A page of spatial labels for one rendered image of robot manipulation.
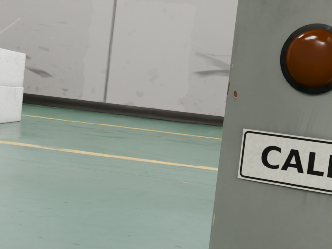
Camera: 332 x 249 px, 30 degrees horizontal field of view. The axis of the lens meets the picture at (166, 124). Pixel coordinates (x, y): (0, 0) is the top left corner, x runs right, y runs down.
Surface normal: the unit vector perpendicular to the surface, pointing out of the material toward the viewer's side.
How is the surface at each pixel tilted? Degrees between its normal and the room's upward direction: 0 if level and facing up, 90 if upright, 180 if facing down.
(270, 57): 90
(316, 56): 89
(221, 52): 90
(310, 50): 87
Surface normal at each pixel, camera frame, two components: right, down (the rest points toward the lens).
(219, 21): -0.14, 0.04
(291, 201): -0.44, 0.00
